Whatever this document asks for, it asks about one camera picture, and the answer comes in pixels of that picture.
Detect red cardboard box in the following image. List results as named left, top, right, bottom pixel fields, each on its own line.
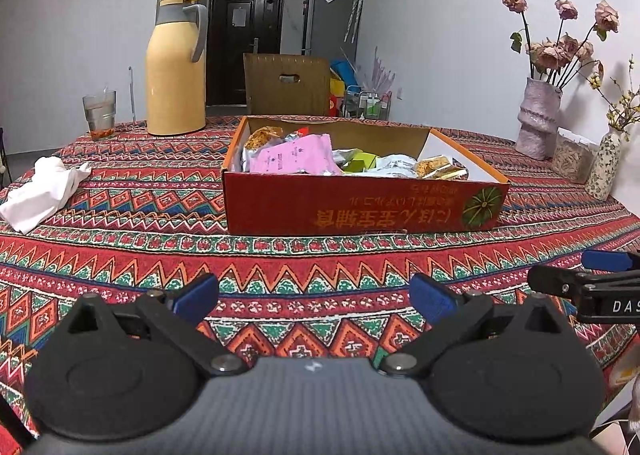
left=221, top=116, right=511, bottom=237

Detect yellow blossom twigs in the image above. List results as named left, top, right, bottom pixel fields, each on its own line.
left=587, top=54, right=640, bottom=140

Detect lime green packet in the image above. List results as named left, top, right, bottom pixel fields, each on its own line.
left=342, top=151, right=378, bottom=173

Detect pile of mixed snacks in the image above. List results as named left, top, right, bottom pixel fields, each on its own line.
left=241, top=125, right=471, bottom=182

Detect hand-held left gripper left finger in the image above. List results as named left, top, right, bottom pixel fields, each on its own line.
left=64, top=272, right=251, bottom=377

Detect small floral vase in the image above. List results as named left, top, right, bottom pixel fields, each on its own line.
left=585, top=132, right=622, bottom=200

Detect grey refrigerator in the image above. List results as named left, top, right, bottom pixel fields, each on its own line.
left=303, top=0, right=365, bottom=62

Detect clear jar of grain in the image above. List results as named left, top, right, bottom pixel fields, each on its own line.
left=551, top=127, right=598, bottom=184

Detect pink snack packet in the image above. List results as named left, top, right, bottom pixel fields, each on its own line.
left=249, top=134, right=342, bottom=176

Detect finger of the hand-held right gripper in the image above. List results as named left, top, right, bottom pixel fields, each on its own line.
left=527, top=264, right=601, bottom=297
left=582, top=250, right=640, bottom=273

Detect purple dried grass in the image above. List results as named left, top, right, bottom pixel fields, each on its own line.
left=367, top=46, right=396, bottom=93

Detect black door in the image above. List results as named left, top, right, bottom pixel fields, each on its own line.
left=206, top=0, right=286, bottom=107

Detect clear drinking glass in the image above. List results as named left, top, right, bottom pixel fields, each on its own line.
left=82, top=91, right=117, bottom=140

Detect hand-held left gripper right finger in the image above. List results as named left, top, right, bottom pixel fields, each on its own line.
left=376, top=273, right=576, bottom=378

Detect yellow thermos jug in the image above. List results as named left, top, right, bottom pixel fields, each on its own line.
left=145, top=0, right=208, bottom=136

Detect red and yellow carton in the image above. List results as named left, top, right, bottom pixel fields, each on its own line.
left=329, top=77, right=347, bottom=116

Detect pink textured vase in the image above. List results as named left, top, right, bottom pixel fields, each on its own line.
left=515, top=77, right=563, bottom=160

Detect folded umbrella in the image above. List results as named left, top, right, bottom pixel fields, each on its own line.
left=344, top=0, right=365, bottom=43

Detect blue plastic item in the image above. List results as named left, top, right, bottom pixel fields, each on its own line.
left=331, top=60, right=358, bottom=88

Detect dried pink roses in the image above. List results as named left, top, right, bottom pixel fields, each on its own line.
left=501, top=0, right=620, bottom=86

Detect wire rack trolley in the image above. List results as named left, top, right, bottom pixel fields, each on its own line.
left=344, top=87, right=392, bottom=120

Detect crumpled white cloth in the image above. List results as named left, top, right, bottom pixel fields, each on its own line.
left=0, top=156, right=92, bottom=235

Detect brown cardboard carton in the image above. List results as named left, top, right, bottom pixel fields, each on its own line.
left=243, top=53, right=331, bottom=116

